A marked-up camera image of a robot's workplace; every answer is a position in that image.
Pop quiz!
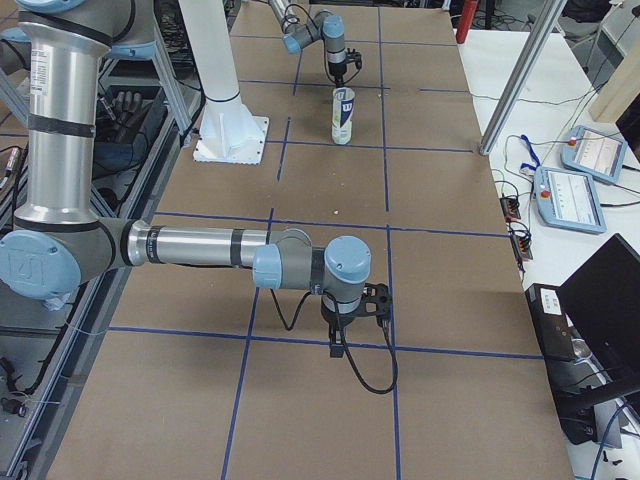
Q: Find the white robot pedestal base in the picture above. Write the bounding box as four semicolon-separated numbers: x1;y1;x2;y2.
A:
179;0;269;165

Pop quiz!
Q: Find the red cylinder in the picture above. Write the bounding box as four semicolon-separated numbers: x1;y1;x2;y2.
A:
456;0;478;45

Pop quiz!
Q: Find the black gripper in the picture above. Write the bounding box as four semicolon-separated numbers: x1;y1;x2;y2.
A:
326;48;362;88
321;283;391;358

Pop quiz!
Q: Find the blue lanyard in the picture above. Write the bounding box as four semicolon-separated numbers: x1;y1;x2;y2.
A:
517;133;541;176

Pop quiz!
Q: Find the near teach pendant tablet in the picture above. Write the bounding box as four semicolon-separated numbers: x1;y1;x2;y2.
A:
533;166;607;234

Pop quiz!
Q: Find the black laptop monitor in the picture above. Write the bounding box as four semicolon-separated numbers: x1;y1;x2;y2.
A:
526;234;639;448

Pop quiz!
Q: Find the orange black connector box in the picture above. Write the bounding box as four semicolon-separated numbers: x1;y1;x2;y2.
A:
499;196;521;221

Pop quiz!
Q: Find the aluminium frame post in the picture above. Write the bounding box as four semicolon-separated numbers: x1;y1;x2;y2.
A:
479;0;567;156

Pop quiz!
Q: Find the teach pendant tablet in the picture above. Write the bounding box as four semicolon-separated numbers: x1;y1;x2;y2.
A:
533;166;607;234
561;125;628;185

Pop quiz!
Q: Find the white tennis ball can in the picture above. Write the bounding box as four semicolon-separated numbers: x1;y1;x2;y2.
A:
331;87;355;145

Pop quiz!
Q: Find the far teach pendant tablet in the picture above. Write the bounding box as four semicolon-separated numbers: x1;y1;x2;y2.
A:
561;125;628;185

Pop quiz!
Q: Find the white side table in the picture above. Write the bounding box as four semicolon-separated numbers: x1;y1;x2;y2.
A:
457;27;640;480

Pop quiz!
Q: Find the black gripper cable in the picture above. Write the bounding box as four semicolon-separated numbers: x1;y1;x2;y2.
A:
279;3;329;39
269;289;399;396

